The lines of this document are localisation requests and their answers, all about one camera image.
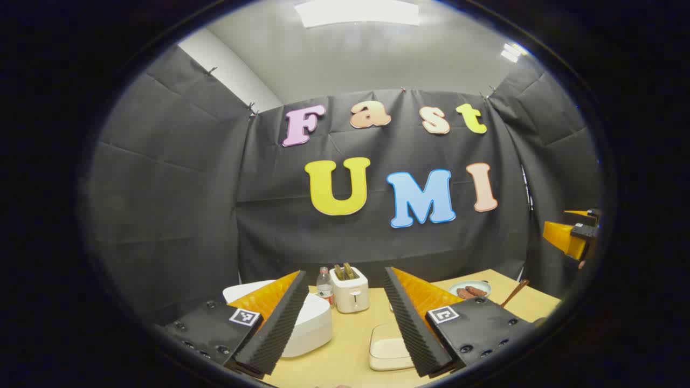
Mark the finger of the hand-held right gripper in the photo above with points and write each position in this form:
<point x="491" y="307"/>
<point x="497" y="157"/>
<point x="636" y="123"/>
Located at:
<point x="560" y="237"/>
<point x="582" y="217"/>

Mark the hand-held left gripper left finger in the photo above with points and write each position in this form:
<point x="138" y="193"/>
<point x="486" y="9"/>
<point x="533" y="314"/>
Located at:
<point x="280" y="318"/>

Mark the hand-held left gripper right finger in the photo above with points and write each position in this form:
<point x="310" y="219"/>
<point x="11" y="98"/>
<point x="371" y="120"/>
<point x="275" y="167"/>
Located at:
<point x="409" y="323"/>

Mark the white rice cooker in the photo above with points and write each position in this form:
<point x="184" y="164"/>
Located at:
<point x="312" y="323"/>

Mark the brown wooden spoon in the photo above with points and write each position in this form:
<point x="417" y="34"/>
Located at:
<point x="515" y="293"/>

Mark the cream square dish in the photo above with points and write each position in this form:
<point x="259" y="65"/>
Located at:
<point x="388" y="347"/>

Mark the clear plastic water bottle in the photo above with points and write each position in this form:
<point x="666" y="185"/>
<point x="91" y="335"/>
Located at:
<point x="324" y="288"/>

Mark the red meat slice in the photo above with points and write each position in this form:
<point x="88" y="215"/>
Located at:
<point x="464" y="294"/>
<point x="477" y="291"/>

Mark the white toaster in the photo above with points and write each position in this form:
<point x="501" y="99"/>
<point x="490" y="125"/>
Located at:
<point x="350" y="296"/>

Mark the brown toast slice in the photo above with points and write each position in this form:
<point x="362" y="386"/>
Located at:
<point x="339" y="272"/>
<point x="349" y="270"/>

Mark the pale green plate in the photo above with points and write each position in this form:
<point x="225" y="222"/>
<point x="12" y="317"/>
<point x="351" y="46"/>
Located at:
<point x="482" y="285"/>

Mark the small ceiling light panel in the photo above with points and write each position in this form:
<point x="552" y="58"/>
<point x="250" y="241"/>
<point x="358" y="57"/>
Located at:
<point x="512" y="53"/>

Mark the large ceiling light panel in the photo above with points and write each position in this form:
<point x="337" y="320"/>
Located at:
<point x="356" y="12"/>

